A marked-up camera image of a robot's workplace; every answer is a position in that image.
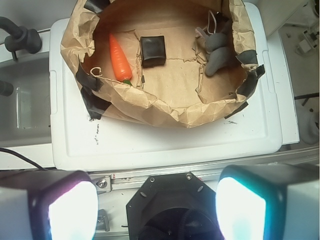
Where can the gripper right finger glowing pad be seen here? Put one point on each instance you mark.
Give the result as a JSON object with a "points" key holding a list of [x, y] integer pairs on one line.
{"points": [[269, 202]]}

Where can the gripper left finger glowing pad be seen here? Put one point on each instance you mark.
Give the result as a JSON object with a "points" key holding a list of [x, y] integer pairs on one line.
{"points": [[47, 205]]}

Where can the gray plush animal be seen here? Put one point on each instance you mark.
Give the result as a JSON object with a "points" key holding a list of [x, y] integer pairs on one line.
{"points": [[219, 54]]}

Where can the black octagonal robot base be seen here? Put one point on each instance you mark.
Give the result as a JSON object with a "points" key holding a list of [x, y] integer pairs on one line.
{"points": [[173, 207]]}

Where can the white plastic tray lid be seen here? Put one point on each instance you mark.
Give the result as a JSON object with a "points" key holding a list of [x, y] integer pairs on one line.
{"points": [[108, 144]]}

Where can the gray sink basin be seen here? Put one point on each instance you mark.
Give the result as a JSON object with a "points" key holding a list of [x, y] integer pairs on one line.
{"points": [[25, 114]]}

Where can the brown paper bag basin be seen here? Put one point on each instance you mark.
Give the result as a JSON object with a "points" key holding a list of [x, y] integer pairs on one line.
{"points": [[178, 93]]}

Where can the orange toy carrot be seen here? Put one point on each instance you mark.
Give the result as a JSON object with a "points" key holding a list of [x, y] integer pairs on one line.
{"points": [[120, 65]]}

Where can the black square block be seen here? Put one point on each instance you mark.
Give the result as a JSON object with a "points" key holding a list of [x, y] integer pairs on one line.
{"points": [[153, 51]]}

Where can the metal corner bracket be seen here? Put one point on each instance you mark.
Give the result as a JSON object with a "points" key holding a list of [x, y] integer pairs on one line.
{"points": [[103, 183]]}

